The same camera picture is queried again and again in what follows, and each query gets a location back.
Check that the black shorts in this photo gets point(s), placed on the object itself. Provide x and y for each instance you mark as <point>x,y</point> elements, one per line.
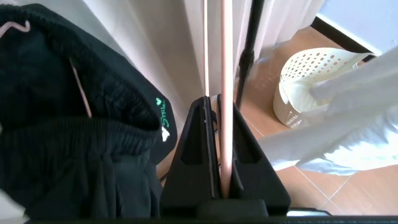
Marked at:
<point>62,155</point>

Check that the pink clothes hanger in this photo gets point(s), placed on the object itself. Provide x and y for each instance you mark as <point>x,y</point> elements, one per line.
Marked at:
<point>81,90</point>
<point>226,93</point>

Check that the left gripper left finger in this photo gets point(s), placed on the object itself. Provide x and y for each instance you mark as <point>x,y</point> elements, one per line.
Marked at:
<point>186,183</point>

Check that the beige curtain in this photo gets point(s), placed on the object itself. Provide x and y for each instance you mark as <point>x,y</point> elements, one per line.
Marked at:
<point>155,37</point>

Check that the white garment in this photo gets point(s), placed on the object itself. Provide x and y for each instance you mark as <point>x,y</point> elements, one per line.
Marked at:
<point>342,130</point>

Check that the black clothes rack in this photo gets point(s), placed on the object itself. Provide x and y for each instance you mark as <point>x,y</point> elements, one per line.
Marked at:
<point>248,56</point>

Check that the white laundry basket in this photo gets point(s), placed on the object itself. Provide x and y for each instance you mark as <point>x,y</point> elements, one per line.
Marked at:
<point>311,62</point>

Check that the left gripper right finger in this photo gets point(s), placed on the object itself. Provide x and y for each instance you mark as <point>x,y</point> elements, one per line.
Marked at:
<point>264,186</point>

